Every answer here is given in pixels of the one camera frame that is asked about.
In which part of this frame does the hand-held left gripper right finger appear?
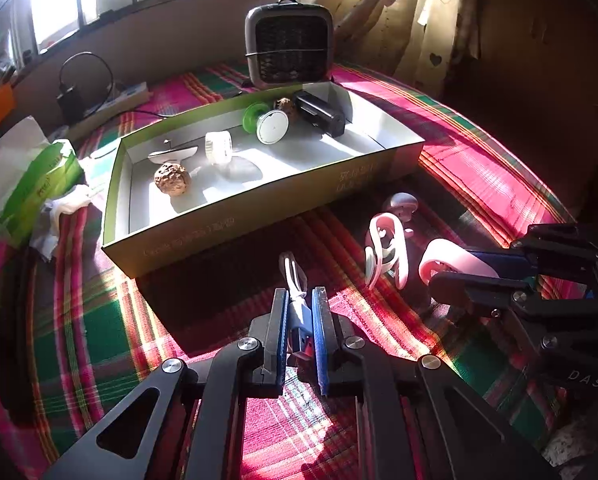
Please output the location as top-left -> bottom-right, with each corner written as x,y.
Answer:
313,286 -> 562,480

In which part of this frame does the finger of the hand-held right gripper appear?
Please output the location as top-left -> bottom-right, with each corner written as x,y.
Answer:
429,270 -> 598,357
466,225 -> 598,286

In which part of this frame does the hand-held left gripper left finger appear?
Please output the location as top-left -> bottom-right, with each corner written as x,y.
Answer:
42,287 -> 290,480

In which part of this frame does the small white metal tool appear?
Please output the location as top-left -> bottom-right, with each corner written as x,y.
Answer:
279,252 -> 315,361

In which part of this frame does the green and white cardboard box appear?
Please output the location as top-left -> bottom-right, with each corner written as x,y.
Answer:
100,82 -> 426,278

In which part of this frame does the small translucent white tape roll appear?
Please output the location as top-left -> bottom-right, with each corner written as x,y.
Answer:
205,131 -> 234,165

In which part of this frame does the black rectangular device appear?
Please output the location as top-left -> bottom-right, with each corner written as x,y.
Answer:
294,91 -> 347,137

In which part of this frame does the speckled grey cloth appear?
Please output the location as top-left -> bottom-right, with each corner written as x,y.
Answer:
541,417 -> 597,468

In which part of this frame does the white mushroom-shaped knob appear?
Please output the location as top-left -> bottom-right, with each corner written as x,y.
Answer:
383,192 -> 420,223

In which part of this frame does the plaid cloth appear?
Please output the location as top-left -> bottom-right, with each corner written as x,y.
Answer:
0,60 -> 594,480

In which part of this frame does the brown wooden cabinet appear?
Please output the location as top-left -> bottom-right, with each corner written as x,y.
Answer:
444,0 -> 598,221

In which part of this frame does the green and white suction holder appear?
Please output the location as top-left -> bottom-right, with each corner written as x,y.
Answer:
242,101 -> 290,145

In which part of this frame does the white dish-shaped spinning top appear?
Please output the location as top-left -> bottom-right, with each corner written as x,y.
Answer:
148,139 -> 199,165

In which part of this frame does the crumpled white tissue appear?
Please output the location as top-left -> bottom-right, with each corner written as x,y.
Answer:
29,185 -> 94,261

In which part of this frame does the cream heart-print curtain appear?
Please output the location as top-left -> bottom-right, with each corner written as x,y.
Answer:
314,0 -> 484,96

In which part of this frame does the white power strip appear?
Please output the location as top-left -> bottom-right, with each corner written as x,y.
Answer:
82,81 -> 149,118

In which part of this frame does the green tissue pack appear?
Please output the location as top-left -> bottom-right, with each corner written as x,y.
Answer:
0,116 -> 86,248

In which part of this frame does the grey mini heater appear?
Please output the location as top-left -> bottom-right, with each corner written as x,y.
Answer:
244,0 -> 335,90

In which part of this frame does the black power adapter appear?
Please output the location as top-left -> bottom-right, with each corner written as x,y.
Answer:
56,87 -> 85,123

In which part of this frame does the looped black cable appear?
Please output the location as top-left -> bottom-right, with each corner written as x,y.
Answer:
59,51 -> 116,106

